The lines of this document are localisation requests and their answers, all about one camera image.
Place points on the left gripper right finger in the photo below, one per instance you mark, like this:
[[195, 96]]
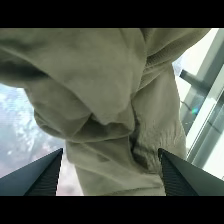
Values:
[[181, 176]]

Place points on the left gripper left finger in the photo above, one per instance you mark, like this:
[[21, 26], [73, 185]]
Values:
[[36, 176]]

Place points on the beige garment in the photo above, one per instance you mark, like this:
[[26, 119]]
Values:
[[103, 96]]

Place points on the silver frame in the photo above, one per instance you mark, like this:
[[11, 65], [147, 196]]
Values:
[[206, 100]]

